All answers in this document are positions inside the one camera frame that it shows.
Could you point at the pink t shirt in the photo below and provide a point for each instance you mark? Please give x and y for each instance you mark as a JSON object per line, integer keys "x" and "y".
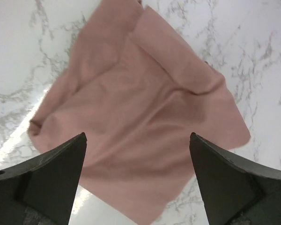
{"x": 138, "y": 91}

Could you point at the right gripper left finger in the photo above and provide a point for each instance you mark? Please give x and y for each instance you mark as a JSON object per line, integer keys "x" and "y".
{"x": 41, "y": 190}

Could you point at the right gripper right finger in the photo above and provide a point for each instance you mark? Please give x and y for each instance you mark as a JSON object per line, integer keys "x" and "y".
{"x": 235, "y": 190}

